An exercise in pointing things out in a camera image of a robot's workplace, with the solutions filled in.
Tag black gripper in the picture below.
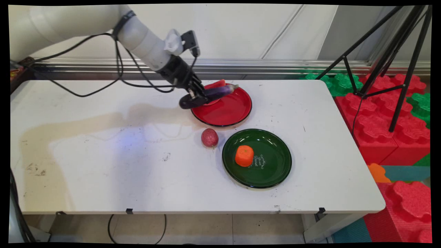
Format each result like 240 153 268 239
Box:
157 55 209 104

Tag purple toy eggplant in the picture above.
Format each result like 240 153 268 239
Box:
179 84 239 110

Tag orange toy tangerine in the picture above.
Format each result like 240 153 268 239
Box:
235 145 255 168

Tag red toy watermelon slice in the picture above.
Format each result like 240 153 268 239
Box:
203 79 227 106

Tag red round plate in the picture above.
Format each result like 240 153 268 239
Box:
190 83 253 127

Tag pink red round toy fruit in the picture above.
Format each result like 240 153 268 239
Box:
201 128 219 148

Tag dark green round plate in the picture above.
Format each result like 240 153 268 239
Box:
222 128 293 189

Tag green foam block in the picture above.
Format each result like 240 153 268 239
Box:
406 92 431 129
299 72 364 97

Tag large red foam block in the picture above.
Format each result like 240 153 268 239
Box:
335 92 431 166

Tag white table leg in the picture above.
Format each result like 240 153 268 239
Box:
302 212 366 244

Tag low red foam block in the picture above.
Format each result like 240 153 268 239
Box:
359 73 428 96

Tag orange foam piece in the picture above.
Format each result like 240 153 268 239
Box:
366 163 392 183

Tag black tripod stand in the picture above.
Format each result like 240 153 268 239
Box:
315 5 433 133

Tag teal foam mat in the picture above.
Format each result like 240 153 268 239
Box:
380 165 431 182
331 217 373 244

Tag small green foam piece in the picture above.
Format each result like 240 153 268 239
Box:
413 153 431 167

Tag red foam block with studs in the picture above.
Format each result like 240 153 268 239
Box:
363 180 433 244

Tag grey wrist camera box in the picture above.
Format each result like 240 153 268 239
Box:
181 30 201 58

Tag black looped cable to gripper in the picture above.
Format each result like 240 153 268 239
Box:
115 40 198 94

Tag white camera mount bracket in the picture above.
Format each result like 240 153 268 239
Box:
163 29 184 56

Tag aluminium wall rail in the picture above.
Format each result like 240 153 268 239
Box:
28 57 431 77

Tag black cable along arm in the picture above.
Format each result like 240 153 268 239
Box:
10 32 124 98

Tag thin black tripod cable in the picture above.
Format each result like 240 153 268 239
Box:
351 97 363 139

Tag black floor cable loop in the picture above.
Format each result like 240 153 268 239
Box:
107 214 167 245

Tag dark object beside rail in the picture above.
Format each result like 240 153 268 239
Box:
10 57 35 93

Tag black cable bundle at base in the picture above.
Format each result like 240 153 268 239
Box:
9 169 37 243

